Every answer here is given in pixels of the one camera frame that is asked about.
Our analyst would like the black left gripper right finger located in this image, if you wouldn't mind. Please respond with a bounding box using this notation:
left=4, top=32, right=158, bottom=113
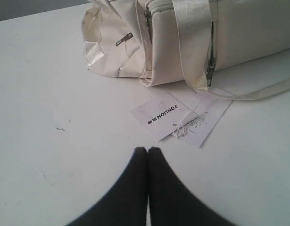
left=147, top=147, right=231, bottom=226

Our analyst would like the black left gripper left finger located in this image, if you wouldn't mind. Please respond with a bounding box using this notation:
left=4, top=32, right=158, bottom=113
left=69, top=147, right=148, bottom=226

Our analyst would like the cream fabric duffel bag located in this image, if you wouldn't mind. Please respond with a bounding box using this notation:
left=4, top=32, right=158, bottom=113
left=81, top=0, right=290, bottom=101

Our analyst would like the white Tonlion hang tag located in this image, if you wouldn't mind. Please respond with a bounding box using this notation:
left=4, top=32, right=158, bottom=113
left=131, top=93, right=198, bottom=141

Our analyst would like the white rear hang tag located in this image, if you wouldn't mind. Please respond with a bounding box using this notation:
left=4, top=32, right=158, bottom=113
left=172, top=93, right=232, bottom=147

